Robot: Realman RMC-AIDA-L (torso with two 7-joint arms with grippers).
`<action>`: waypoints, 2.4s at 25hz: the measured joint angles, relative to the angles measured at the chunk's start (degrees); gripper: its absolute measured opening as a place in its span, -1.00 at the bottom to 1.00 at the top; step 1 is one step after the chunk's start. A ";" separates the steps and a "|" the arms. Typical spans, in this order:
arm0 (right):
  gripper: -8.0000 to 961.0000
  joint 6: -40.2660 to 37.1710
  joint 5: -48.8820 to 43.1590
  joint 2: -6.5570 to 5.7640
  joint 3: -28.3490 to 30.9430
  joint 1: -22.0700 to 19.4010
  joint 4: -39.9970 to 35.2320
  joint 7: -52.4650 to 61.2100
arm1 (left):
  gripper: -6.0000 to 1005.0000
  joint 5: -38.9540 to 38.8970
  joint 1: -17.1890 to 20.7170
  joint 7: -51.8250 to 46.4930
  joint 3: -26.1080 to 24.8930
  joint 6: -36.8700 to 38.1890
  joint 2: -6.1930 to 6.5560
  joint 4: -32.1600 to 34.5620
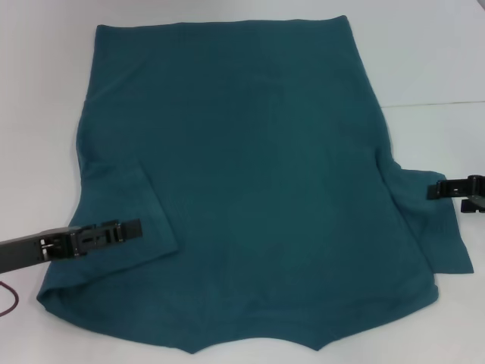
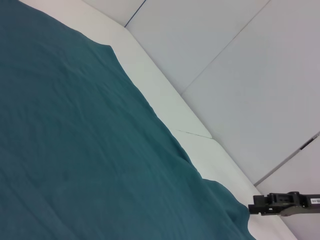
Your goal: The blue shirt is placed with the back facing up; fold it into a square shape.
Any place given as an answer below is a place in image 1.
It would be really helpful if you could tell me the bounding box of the dark red left gripper cable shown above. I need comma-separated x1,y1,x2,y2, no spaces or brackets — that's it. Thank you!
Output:
0,281,20,315

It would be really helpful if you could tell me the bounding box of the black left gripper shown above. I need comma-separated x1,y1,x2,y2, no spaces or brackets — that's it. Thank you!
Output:
0,218,143,276

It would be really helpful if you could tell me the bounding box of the teal blue t-shirt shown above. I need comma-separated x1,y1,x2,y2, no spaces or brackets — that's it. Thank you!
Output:
36,14,474,344

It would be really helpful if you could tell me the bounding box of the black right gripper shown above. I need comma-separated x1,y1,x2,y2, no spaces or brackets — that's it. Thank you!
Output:
427,173,485,215

